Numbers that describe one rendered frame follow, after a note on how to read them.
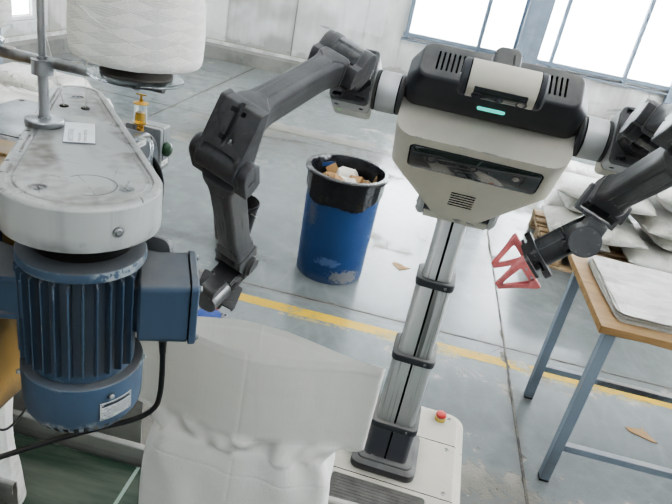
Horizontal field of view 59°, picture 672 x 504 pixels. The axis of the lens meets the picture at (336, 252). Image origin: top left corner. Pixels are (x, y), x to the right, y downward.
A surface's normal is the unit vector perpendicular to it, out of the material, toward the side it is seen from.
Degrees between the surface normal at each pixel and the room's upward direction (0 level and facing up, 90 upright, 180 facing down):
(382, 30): 90
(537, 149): 40
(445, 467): 0
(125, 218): 91
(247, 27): 90
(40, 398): 91
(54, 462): 0
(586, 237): 79
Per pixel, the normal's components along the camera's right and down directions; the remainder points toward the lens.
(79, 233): 0.31, 0.47
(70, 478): 0.18, -0.88
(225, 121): -0.28, 0.20
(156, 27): 0.50, 0.38
